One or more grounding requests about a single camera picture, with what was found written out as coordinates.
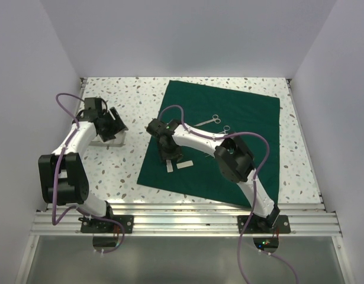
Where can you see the metal instrument tray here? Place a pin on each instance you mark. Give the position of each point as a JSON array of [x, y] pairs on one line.
[[118, 141]]

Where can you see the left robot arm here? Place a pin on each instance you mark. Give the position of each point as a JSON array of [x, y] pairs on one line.
[[63, 179]]

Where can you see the white strip packet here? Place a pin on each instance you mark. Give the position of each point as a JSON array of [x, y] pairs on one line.
[[185, 164], [169, 166]]

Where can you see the aluminium rail frame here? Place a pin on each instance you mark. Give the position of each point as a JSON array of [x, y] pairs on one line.
[[113, 171]]

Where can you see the silver surgical scissors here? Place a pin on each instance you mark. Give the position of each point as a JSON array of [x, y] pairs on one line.
[[215, 119]]

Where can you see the white strip packet right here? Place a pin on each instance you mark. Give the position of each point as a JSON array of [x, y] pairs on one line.
[[185, 164]]

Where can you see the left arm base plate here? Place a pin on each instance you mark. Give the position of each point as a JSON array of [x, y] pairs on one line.
[[94, 226]]

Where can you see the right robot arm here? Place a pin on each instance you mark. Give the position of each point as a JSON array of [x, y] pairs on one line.
[[235, 160]]

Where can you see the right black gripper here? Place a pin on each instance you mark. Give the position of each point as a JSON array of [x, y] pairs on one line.
[[177, 155]]

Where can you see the white strip packet left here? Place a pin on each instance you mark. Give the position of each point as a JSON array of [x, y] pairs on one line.
[[169, 166]]

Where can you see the silver hemostat forceps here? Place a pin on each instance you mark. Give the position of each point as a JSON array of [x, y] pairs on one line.
[[225, 130]]

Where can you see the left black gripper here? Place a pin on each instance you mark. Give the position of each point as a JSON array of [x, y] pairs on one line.
[[117, 125]]

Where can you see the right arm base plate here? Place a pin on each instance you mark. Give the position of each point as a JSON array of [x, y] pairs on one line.
[[257, 226]]

